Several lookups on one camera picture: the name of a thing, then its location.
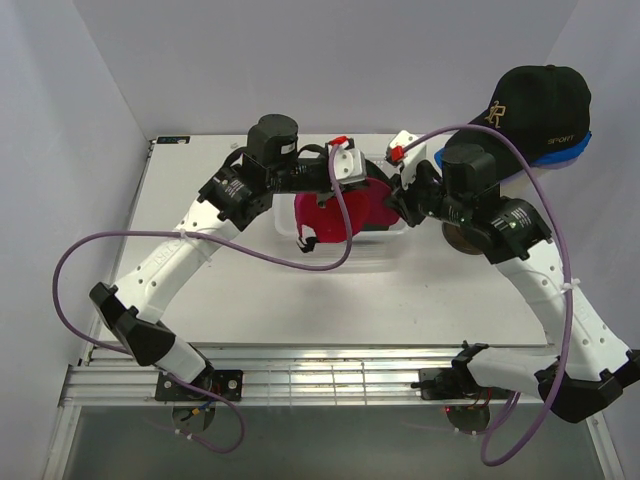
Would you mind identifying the clear plastic bin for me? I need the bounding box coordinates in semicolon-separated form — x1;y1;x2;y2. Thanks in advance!
272;194;409;244

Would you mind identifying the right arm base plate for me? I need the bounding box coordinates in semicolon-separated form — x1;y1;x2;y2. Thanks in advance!
410;367;508;403

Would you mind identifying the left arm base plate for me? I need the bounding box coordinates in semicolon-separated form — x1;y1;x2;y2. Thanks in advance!
154;370;244;402

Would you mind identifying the blue baseball cap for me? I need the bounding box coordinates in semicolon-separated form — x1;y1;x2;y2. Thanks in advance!
434;130;592;177

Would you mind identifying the brown round stand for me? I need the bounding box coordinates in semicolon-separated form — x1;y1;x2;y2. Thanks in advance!
441;223;482;256

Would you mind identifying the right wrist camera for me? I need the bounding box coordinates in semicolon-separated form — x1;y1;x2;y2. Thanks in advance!
384;130;427;190

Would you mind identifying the black baseball cap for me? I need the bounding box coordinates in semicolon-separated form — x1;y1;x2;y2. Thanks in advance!
444;64;594;176

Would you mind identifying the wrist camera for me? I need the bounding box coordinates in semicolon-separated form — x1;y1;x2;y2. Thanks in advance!
384;130;427;190
327;136;367;185

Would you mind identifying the aluminium rail frame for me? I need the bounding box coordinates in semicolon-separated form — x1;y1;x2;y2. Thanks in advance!
42;134;626;480

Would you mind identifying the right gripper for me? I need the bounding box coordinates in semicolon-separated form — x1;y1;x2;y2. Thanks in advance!
380;158;468;227

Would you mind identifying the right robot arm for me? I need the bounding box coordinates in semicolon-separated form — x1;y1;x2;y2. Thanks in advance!
387;145;639;423

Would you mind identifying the magenta baseball cap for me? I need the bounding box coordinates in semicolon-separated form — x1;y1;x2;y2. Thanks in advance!
294;177;400;253

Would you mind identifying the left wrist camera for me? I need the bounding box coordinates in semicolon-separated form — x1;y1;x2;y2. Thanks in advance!
327;136;367;185

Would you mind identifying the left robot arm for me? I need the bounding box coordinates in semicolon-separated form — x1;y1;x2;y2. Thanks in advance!
89;114;366;400

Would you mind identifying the dark green baseball cap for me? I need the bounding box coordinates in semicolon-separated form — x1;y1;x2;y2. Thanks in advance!
363;160;390;232

